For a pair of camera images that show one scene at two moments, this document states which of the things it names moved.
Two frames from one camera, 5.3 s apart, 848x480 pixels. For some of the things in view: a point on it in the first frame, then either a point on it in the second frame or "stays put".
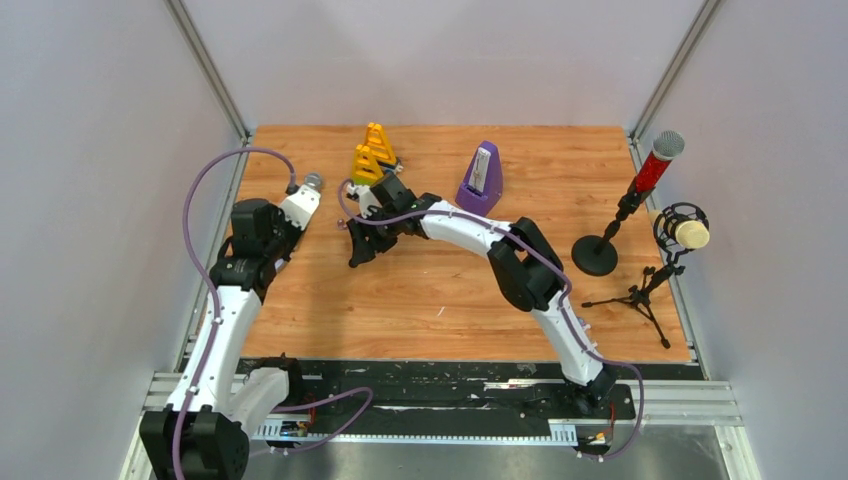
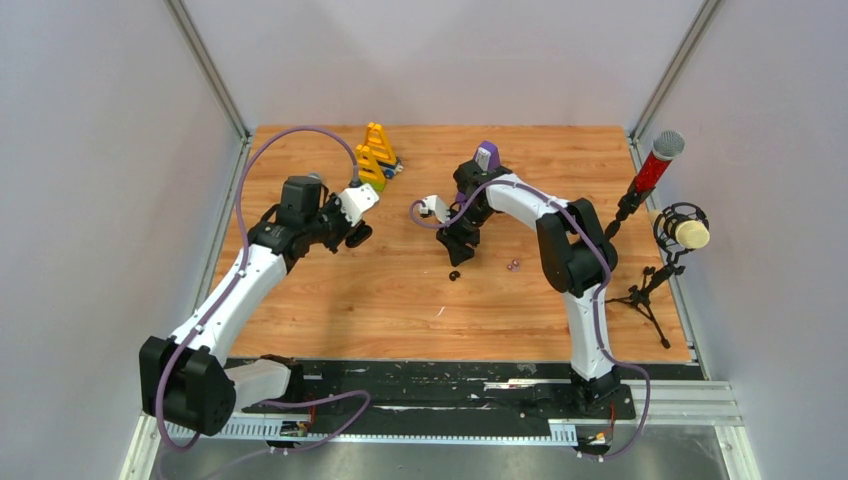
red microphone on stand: x=597 y=255 stays put
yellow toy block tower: x=366 y=170 stays put
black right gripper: x=367 y=249 to x=456 y=243
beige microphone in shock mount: x=679 y=227 stays put
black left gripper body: x=284 y=236 to x=332 y=225
